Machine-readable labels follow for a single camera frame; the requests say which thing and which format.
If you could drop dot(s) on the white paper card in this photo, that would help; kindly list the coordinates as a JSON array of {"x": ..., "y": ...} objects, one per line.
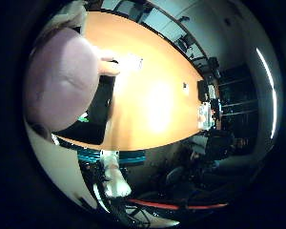
[{"x": 134, "y": 62}]

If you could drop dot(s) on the small black and white marker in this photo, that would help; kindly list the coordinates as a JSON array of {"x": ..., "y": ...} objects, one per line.
[{"x": 185, "y": 87}]

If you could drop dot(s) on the teal table clamp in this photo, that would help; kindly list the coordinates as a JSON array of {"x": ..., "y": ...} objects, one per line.
[{"x": 132, "y": 157}]

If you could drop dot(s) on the black monitor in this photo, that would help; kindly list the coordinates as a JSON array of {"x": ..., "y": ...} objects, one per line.
[{"x": 202, "y": 90}]

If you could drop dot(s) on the black office chair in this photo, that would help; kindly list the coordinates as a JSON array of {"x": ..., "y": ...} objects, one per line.
[{"x": 174, "y": 178}]

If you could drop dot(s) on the black tray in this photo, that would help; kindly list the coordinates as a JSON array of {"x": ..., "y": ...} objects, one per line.
[{"x": 98, "y": 108}]

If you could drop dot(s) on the green plush dinosaur toy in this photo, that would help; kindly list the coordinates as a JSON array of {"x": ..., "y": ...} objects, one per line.
[{"x": 83, "y": 119}]

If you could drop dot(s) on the pink and white plush toy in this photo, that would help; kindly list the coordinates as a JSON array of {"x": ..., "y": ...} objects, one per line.
[{"x": 60, "y": 82}]

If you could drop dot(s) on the clear box of clutter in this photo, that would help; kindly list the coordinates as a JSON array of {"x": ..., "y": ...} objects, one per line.
[{"x": 205, "y": 116}]

